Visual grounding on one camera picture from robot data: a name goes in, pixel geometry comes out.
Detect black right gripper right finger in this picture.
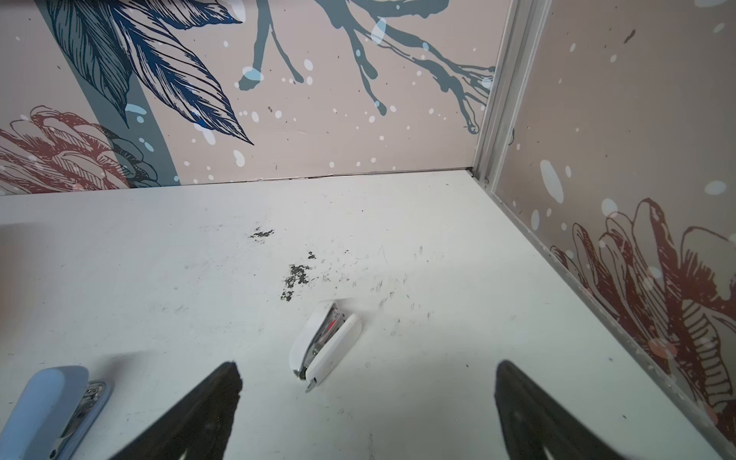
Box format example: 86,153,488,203
494,360,622,459

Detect white mini stapler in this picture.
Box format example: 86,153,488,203
289,300,362,393

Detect light blue stapler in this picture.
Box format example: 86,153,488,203
1,365,113,459

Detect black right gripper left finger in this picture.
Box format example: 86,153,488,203
113,361,243,459

